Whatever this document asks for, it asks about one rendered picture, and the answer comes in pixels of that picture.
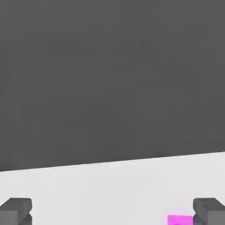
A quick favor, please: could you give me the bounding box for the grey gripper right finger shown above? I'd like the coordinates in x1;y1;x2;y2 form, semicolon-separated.
192;197;225;225

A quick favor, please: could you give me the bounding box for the small magenta cube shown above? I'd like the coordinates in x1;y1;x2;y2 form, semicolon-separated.
167;214;194;225

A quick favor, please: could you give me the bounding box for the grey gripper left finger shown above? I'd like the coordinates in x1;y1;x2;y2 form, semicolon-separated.
0;197;33;225

